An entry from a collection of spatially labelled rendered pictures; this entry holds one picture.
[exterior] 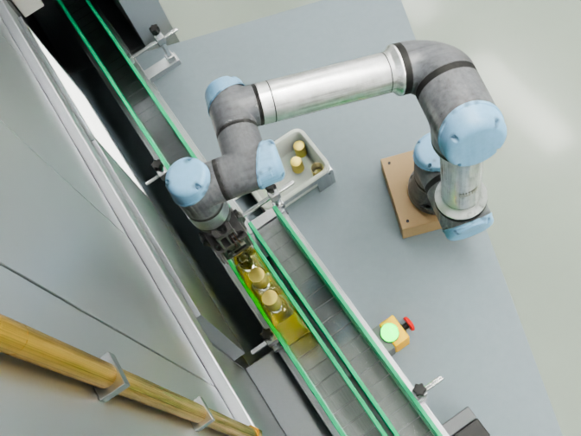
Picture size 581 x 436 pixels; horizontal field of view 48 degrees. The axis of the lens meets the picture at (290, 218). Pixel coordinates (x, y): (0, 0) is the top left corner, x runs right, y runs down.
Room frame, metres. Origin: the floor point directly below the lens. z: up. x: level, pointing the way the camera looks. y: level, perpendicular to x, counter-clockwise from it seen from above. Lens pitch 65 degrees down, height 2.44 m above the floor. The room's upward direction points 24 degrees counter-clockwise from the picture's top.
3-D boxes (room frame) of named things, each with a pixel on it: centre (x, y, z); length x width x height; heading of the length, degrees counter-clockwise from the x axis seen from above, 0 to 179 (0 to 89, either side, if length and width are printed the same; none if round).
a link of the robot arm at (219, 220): (0.58, 0.13, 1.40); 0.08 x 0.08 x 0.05
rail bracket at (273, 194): (0.78, 0.04, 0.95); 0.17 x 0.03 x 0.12; 101
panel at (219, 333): (0.87, 0.32, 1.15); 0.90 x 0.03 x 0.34; 11
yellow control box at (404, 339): (0.37, -0.11, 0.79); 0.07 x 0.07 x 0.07; 11
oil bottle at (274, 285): (0.52, 0.11, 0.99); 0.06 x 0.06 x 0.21; 10
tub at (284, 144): (0.91, -0.04, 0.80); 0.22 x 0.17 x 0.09; 101
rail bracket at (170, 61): (1.41, 0.16, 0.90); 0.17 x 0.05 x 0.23; 101
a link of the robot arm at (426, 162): (0.67, -0.39, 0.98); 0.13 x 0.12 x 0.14; 175
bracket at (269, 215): (0.77, 0.06, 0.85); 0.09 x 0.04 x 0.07; 101
